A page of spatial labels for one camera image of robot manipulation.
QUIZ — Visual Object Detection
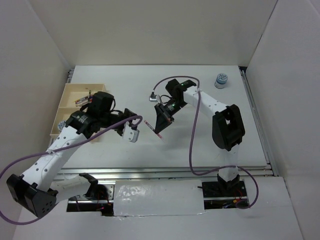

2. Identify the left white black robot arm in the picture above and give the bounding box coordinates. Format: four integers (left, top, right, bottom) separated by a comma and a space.
6, 91, 143, 218

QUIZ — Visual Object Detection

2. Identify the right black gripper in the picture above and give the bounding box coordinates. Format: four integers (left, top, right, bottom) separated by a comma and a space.
155, 98, 188, 134

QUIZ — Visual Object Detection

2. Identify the aluminium front rail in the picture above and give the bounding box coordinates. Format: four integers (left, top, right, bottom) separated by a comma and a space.
52, 167, 273, 181

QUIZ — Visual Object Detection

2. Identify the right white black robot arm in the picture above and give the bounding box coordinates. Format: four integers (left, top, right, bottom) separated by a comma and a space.
154, 76, 245, 196

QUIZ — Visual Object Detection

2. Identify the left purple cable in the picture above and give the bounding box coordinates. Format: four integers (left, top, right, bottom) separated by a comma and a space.
0, 114, 144, 226

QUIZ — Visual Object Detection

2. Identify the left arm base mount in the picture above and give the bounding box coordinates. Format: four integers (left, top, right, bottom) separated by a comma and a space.
66, 183, 115, 217

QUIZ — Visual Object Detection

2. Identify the white foil cover sheet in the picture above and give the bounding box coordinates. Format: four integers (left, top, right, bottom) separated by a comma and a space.
113, 179, 205, 217

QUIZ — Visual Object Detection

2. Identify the blue white tape roll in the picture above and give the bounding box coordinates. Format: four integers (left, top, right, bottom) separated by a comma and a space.
57, 120, 66, 132
214, 73, 228, 89

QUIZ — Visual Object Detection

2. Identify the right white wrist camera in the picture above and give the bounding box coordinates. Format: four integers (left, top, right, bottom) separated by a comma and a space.
149, 92, 161, 103

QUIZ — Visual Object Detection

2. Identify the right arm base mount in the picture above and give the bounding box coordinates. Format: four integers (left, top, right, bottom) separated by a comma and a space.
197, 174, 249, 210

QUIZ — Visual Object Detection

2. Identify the cream compartment organizer tray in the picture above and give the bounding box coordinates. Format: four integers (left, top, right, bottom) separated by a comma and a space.
50, 83, 106, 140

